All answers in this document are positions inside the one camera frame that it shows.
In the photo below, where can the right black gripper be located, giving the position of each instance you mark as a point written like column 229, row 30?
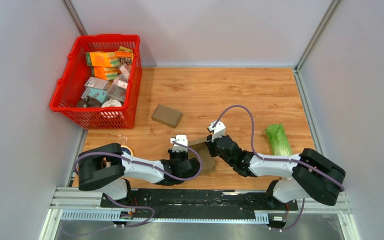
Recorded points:
column 211, row 145

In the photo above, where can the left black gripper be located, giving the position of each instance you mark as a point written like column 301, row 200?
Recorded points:
column 172, row 154

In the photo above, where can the cardboard box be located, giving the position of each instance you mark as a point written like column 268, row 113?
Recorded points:
column 167, row 116
column 208, row 162

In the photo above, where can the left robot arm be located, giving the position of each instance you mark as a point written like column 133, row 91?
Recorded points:
column 107, row 168

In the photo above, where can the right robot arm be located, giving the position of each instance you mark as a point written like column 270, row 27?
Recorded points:
column 308, row 174

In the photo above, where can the teal box in basket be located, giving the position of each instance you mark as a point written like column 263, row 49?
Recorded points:
column 95, row 93

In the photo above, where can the orange green box lower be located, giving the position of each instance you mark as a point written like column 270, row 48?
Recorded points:
column 105, row 73

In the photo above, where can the orange green box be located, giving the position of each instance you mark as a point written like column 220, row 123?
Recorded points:
column 102, row 59
column 105, row 73

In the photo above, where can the orange green box upper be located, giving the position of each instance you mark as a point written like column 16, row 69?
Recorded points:
column 102, row 59

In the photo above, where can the green napa cabbage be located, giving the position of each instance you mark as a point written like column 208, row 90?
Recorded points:
column 278, row 140

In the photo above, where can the white tape roll in basket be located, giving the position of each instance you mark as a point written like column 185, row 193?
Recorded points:
column 112, row 103

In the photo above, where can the clear packet in basket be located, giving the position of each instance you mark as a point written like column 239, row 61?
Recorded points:
column 118, row 89

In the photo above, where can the grey packet in basket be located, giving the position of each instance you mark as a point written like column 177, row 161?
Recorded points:
column 97, row 83

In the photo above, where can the colourful snack packet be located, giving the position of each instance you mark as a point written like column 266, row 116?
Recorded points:
column 125, row 55

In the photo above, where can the red plastic shopping basket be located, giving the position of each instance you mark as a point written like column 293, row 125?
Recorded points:
column 70, row 87

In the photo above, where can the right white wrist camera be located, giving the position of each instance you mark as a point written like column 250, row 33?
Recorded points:
column 218, row 130

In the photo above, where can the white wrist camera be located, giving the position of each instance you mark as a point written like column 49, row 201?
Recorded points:
column 218, row 130
column 179, row 143

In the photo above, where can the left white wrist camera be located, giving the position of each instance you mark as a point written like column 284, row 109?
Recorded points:
column 179, row 143

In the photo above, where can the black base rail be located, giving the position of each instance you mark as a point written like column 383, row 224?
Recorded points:
column 173, row 206

